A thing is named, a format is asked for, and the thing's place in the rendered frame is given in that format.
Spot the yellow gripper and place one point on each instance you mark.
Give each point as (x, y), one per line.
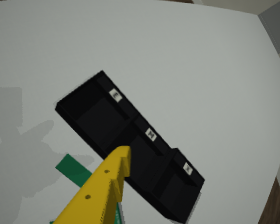
(96, 201)

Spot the black bin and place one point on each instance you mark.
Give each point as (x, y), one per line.
(103, 124)

